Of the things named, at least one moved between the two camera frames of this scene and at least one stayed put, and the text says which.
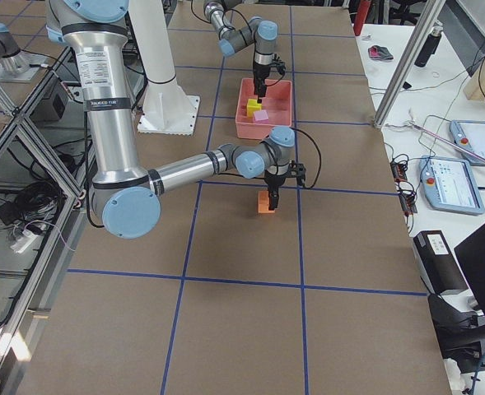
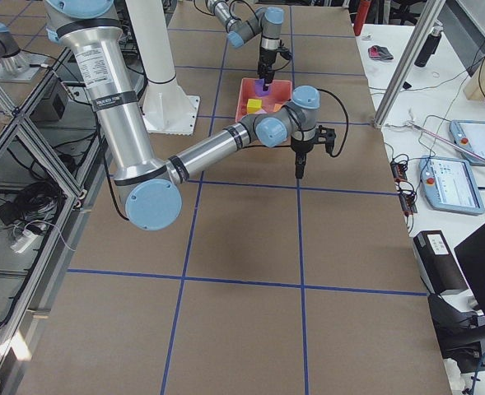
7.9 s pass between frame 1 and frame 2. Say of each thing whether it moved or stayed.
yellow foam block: stayed
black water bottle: stayed
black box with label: stayed
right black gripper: moved
